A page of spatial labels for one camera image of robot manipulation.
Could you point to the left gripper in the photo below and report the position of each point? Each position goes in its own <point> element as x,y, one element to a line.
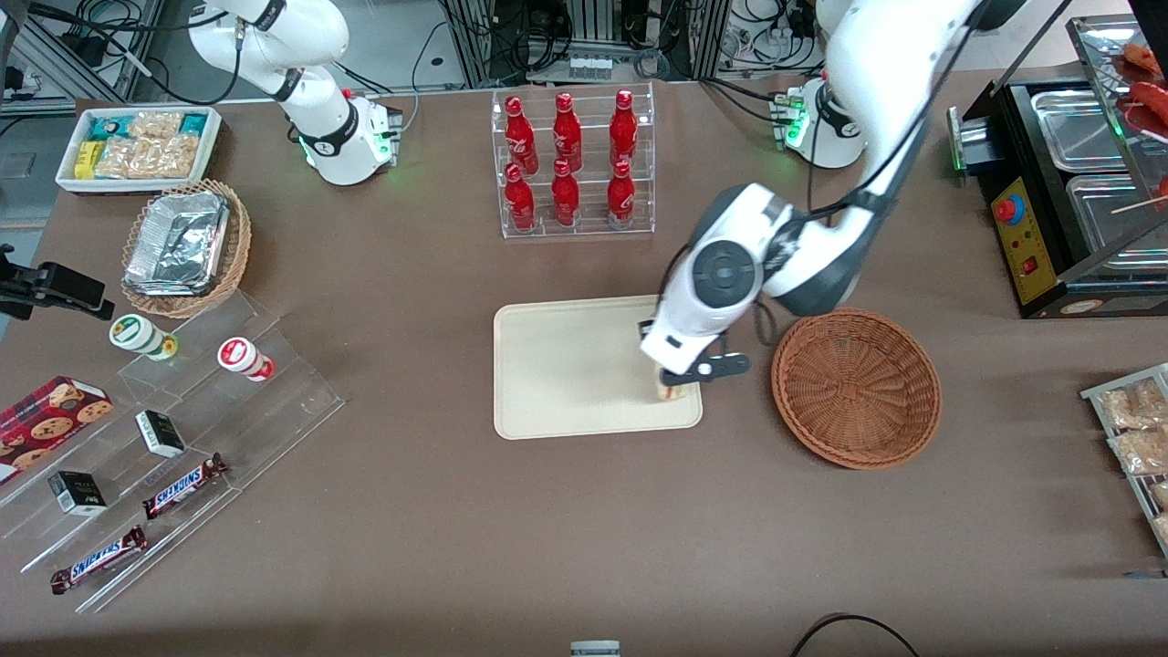
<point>643,328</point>

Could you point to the triangular sandwich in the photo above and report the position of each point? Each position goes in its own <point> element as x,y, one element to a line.
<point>672,393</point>

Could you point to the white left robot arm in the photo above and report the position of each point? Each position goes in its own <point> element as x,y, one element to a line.
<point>876,73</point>

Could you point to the cream plastic tray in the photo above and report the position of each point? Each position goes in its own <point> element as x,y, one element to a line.
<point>575,374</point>

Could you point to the light wicker basket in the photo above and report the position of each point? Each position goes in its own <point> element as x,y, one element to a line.
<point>239,246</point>

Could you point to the brown wicker basket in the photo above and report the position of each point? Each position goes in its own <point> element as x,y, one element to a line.
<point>858,392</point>

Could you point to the green lid cup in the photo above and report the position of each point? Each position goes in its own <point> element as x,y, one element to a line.
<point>137,334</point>

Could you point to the aluminium foil container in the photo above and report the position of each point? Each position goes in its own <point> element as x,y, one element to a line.
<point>178,242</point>

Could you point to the red cookie box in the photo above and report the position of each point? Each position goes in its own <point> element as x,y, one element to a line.
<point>46,420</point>

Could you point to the yellow snack packet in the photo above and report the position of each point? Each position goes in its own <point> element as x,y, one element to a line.
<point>86,161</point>

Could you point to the clear cracker bag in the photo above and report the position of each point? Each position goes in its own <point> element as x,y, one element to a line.
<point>155,124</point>
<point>123,160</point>
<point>175,157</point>

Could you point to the clear acrylic bottle rack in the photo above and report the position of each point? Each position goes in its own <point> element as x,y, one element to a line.
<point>639,210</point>

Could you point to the red cola bottle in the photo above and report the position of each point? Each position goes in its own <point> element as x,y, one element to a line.
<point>621,193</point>
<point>623,128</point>
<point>565,196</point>
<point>518,137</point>
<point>567,132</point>
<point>520,201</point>

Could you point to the teal snack packet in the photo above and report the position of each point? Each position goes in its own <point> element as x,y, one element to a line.
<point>108,128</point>
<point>194,123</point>

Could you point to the small black box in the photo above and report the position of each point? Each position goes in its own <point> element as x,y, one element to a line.
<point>160,433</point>
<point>78,493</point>

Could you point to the red lid cup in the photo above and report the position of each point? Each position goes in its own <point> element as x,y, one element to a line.
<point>242,356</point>

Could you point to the white rectangular snack tub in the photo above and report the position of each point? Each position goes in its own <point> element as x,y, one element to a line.
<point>212,151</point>

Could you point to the Snickers chocolate bar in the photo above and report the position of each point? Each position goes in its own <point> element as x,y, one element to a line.
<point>99,559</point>
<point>182,486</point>

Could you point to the clear acrylic stepped display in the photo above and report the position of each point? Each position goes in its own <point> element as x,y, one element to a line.
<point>274,401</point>

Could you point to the white power strip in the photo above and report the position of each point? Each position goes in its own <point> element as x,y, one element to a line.
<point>590,67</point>

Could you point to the small grey device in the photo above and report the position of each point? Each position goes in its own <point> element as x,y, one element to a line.
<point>595,649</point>

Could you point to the black hot dog appliance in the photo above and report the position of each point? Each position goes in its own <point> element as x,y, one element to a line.
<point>1027,246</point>

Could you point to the steel appliance pan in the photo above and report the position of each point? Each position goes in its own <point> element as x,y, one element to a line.
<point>1109,224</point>
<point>1077,132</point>

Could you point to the clear nut snack bag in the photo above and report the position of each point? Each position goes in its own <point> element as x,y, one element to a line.
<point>1142,450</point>
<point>1162,495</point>
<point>1131,406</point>

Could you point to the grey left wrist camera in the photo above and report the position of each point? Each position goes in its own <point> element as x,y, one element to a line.
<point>716,367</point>

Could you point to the aluminium frame rack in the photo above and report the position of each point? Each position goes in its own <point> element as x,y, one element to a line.
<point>602,23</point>

